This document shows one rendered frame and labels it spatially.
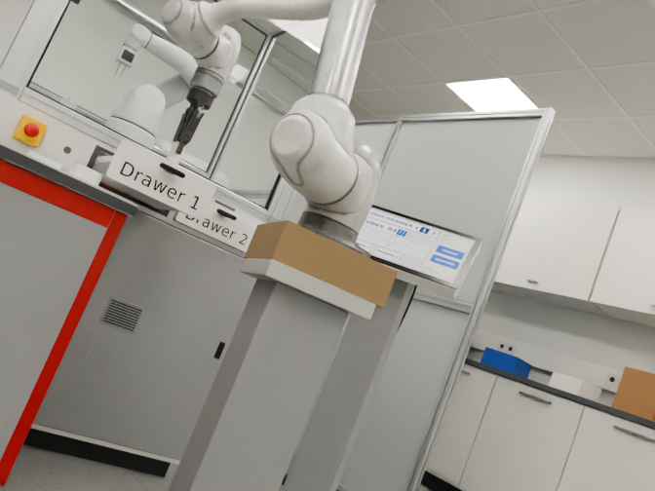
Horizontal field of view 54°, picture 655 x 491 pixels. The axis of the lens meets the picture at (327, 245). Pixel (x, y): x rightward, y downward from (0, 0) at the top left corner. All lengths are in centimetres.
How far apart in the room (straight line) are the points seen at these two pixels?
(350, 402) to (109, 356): 83
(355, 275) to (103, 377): 100
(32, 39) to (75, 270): 85
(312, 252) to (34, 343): 64
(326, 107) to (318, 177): 16
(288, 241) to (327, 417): 101
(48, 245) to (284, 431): 67
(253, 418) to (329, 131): 67
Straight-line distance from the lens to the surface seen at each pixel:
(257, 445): 155
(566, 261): 485
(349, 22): 160
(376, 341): 232
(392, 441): 312
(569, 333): 507
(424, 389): 306
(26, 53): 213
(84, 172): 161
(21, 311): 153
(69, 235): 152
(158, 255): 218
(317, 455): 236
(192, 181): 185
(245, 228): 226
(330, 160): 142
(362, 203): 159
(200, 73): 198
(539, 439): 418
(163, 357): 225
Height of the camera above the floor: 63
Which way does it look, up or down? 8 degrees up
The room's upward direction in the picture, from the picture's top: 22 degrees clockwise
